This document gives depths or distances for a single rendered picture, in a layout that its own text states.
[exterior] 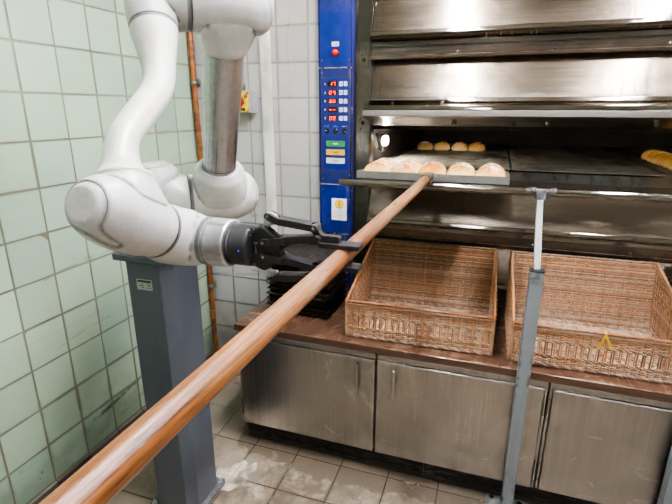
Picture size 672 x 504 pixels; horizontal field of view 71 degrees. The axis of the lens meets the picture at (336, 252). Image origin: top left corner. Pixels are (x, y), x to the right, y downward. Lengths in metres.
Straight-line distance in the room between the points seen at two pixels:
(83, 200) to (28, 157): 1.10
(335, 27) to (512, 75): 0.75
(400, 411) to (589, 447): 0.65
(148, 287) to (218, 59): 0.73
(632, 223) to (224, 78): 1.63
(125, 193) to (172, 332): 0.90
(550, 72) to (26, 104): 1.86
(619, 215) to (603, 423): 0.81
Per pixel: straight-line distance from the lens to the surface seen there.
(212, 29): 1.20
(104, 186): 0.75
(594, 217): 2.16
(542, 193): 1.73
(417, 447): 2.00
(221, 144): 1.40
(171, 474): 1.94
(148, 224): 0.78
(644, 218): 2.20
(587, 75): 2.11
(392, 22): 2.15
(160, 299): 1.56
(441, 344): 1.80
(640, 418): 1.89
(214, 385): 0.45
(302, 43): 2.27
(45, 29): 1.96
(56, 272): 1.95
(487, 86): 2.08
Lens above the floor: 1.43
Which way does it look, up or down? 17 degrees down
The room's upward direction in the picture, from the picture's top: straight up
